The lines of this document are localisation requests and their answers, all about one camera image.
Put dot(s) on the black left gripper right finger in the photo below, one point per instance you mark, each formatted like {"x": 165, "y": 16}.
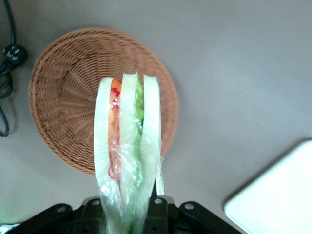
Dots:
{"x": 157, "y": 214}

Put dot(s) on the triangle sandwich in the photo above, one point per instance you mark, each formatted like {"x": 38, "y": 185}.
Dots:
{"x": 151, "y": 109}

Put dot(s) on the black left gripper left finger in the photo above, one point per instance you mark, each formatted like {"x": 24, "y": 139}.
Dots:
{"x": 93, "y": 217}

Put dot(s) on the beige plastic tray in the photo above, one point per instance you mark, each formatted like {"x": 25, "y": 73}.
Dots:
{"x": 280, "y": 195}

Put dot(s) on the round brown wicker basket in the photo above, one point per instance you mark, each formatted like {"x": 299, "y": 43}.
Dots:
{"x": 73, "y": 73}

